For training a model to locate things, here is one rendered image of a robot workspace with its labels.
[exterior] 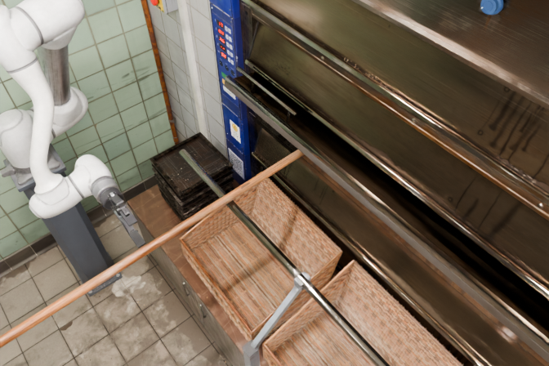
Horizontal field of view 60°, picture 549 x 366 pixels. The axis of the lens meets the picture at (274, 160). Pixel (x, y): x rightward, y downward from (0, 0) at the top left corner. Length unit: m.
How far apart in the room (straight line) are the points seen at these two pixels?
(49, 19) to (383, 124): 1.07
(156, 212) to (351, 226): 1.06
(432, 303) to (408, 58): 0.90
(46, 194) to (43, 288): 1.39
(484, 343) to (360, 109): 0.85
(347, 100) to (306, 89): 0.18
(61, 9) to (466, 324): 1.65
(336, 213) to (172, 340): 1.29
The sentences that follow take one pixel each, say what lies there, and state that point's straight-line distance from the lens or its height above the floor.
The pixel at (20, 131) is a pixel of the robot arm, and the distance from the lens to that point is 2.11.
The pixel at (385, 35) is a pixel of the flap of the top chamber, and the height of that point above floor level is 1.83.
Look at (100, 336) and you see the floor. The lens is 2.89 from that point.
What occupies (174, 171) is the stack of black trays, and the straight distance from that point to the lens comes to 2.24.
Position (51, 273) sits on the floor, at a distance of 3.18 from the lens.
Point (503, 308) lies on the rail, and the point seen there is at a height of 1.44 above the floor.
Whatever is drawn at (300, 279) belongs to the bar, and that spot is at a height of 1.17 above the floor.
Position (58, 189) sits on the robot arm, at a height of 1.24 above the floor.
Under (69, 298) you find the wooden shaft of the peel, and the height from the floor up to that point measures 1.20.
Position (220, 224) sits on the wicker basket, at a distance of 2.28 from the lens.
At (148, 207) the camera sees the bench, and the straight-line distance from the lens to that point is 2.51.
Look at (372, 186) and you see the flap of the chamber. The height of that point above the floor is 1.41.
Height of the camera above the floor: 2.55
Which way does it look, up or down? 48 degrees down
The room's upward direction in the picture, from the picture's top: 1 degrees counter-clockwise
